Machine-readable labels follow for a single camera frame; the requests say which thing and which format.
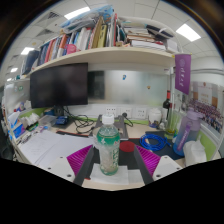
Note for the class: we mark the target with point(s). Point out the blue desktop device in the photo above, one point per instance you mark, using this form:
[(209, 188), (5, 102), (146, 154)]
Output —
[(61, 120)]

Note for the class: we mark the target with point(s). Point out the dark blue mouse pad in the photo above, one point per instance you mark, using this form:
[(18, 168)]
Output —
[(166, 154)]

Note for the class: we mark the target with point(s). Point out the purple plastic water bottle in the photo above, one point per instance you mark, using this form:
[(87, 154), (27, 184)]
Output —
[(186, 133)]

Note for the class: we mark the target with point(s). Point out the white wall socket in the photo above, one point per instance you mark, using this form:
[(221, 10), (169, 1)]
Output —
[(111, 110), (127, 111), (141, 113)]

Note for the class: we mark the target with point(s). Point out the white ceramic jar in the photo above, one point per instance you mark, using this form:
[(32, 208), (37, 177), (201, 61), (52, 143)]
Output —
[(155, 116)]

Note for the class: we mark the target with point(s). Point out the clear plastic box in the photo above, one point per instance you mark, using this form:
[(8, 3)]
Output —
[(47, 121)]

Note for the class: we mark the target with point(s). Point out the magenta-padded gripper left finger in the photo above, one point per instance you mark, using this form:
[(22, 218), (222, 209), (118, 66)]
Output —
[(78, 160)]

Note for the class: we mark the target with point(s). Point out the blue sticker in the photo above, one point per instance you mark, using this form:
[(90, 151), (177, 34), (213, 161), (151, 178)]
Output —
[(124, 77)]

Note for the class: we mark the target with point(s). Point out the wall shelf with books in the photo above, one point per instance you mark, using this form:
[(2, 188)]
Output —
[(100, 55)]

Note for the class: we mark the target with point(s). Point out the black red-edged desk mat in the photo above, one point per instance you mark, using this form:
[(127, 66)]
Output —
[(128, 159)]

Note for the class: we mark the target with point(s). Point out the ceiling light panels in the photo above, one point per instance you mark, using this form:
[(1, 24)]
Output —
[(188, 32)]

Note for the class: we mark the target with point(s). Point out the white tissue pack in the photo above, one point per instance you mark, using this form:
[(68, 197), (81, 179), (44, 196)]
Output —
[(32, 119)]

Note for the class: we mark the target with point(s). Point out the purple hanging pennant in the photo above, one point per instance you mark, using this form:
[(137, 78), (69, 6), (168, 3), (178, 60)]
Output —
[(183, 73)]

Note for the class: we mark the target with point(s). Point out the crumpled white tissue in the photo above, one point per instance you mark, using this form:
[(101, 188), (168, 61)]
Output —
[(195, 153)]

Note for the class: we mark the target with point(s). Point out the blue tissue box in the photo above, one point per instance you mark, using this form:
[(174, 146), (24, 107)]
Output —
[(15, 126)]

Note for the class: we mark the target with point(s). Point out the green drinking glass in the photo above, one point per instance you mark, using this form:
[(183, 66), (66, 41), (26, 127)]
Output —
[(171, 128)]

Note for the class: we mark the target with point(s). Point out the group photo poster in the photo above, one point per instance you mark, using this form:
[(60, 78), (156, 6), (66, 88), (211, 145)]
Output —
[(208, 110)]

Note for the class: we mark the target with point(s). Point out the white paper sheets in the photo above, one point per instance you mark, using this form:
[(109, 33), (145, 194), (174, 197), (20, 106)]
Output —
[(50, 146)]

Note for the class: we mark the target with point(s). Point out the green-label clear drink bottle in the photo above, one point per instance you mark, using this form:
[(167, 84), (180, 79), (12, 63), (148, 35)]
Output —
[(108, 146)]

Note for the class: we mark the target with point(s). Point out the dark wine bottle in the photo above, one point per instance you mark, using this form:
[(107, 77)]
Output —
[(166, 104)]

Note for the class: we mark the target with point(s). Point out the grey metal laptop stand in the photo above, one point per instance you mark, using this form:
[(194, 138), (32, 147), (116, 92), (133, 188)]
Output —
[(122, 128)]

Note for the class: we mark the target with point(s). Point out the white paper napkin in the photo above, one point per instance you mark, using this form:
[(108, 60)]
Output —
[(126, 176)]

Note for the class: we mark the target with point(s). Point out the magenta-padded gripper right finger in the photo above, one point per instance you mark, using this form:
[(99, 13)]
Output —
[(150, 161)]

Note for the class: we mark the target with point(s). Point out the flat round red coaster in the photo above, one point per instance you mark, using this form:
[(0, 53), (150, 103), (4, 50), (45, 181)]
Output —
[(128, 146)]

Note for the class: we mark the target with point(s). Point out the black computer monitor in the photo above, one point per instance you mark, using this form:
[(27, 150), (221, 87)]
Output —
[(58, 85)]

